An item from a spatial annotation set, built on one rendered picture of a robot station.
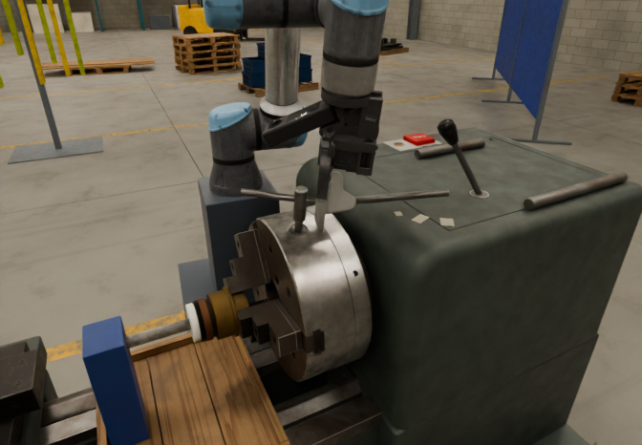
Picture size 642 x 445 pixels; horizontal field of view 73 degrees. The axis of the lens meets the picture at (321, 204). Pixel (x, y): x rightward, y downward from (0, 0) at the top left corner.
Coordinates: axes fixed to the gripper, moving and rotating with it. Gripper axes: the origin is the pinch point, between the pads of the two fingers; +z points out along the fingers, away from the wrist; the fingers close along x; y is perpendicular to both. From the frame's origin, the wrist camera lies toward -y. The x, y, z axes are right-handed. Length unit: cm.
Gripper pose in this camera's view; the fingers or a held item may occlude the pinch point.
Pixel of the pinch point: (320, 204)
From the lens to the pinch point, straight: 71.9
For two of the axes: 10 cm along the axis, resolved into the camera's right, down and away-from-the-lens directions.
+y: 9.9, 1.2, -0.3
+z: -0.8, 8.1, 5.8
